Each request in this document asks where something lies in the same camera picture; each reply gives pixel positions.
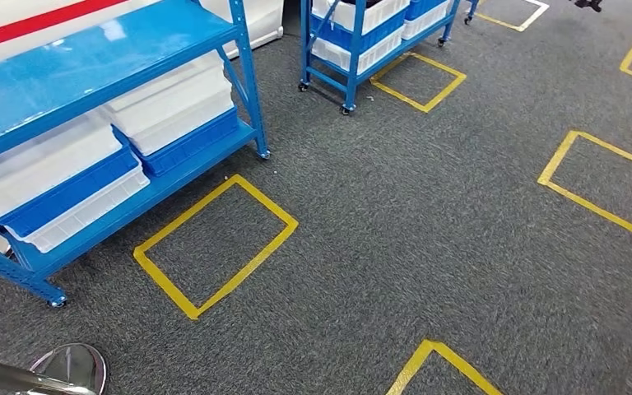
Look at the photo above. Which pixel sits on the white plastic bin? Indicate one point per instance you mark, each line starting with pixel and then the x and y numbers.
pixel 365 57
pixel 92 210
pixel 169 103
pixel 38 169
pixel 425 26
pixel 381 16

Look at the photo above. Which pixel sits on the white car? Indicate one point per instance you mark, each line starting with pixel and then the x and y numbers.
pixel 256 27

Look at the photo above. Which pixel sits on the chrome stanchion with pole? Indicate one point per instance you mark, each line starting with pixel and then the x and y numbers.
pixel 70 368

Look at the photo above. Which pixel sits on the red barrier belt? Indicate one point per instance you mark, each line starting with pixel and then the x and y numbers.
pixel 38 22

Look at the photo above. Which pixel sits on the black chair base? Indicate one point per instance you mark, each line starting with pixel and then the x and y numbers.
pixel 586 4

